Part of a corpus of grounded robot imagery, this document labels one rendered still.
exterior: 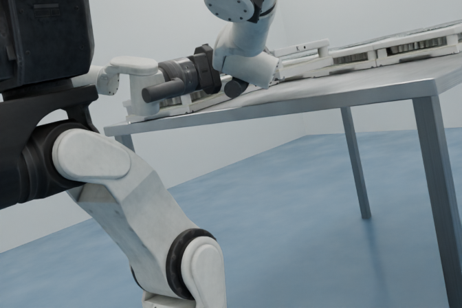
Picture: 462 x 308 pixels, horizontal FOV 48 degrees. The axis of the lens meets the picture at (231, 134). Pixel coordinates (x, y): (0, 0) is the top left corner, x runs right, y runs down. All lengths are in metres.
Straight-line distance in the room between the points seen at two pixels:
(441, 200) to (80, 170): 0.70
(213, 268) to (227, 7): 0.53
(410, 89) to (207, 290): 0.56
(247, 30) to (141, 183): 0.34
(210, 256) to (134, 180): 0.23
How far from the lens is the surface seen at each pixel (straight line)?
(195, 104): 1.49
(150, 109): 1.20
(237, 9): 0.79
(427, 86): 1.06
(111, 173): 0.93
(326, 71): 1.77
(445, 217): 1.15
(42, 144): 0.90
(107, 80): 1.21
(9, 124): 0.87
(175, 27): 5.04
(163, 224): 1.05
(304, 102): 1.20
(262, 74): 1.01
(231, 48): 0.95
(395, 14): 5.11
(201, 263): 1.06
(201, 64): 1.28
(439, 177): 1.12
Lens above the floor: 0.98
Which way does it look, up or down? 8 degrees down
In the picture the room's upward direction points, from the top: 13 degrees counter-clockwise
